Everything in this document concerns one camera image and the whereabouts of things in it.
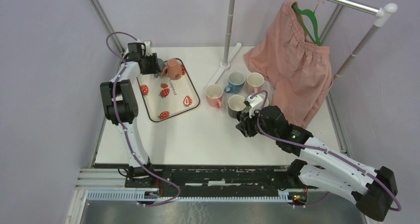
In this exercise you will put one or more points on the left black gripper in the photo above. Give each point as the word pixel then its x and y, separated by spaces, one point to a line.
pixel 154 69

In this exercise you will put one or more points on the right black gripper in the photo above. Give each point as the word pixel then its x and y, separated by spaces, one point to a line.
pixel 245 125

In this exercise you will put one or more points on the terracotta mug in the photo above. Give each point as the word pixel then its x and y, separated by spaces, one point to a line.
pixel 172 69

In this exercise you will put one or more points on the black mug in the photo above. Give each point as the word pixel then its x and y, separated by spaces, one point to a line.
pixel 236 105

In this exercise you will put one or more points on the light pink mug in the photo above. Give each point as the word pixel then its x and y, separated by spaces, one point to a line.
pixel 254 82

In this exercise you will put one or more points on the blue mug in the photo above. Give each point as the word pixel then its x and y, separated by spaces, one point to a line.
pixel 236 82

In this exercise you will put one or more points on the salmon pink mug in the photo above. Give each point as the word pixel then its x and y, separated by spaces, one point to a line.
pixel 214 95

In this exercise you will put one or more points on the grey-blue mug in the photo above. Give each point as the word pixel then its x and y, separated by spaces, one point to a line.
pixel 161 64

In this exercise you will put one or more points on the yellow mug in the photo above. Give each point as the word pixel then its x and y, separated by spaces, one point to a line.
pixel 265 100

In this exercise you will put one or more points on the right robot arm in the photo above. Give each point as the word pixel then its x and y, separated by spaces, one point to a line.
pixel 372 191

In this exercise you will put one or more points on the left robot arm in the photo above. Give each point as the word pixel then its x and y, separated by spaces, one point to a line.
pixel 121 107

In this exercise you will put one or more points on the strawberry pattern tray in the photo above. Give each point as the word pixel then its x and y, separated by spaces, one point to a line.
pixel 166 98

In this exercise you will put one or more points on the pink shorts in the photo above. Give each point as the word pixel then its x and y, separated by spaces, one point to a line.
pixel 298 70

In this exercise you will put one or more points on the metal clothes rack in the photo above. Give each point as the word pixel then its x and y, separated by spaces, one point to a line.
pixel 382 16

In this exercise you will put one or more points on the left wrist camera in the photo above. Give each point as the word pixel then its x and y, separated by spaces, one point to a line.
pixel 148 48

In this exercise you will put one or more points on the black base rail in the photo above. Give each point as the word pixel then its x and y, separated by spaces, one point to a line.
pixel 218 181

